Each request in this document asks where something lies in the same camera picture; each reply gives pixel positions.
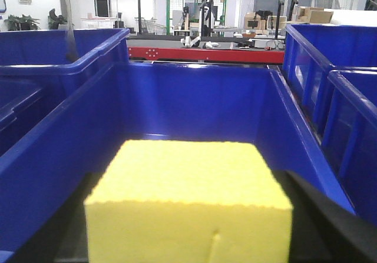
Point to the red conveyor frame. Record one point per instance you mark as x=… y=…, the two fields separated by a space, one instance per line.
x=220 y=55

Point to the blue bin near right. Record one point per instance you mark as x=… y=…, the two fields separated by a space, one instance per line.
x=349 y=139

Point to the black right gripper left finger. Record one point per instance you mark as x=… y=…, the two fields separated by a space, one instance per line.
x=63 y=237

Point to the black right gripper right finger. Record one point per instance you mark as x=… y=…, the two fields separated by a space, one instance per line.
x=323 y=231

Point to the cardboard boxes stack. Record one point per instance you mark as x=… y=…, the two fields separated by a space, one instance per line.
x=263 y=19

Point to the blue target bin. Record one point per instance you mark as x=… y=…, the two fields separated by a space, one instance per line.
x=141 y=101

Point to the blue bin far left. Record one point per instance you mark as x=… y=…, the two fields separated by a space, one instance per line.
x=37 y=73

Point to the blue bin far right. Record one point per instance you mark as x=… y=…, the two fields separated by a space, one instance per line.
x=312 y=51

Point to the yellow foam block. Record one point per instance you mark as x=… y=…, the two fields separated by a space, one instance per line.
x=180 y=201

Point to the white humanoid robot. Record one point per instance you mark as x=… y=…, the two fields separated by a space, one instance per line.
x=205 y=19

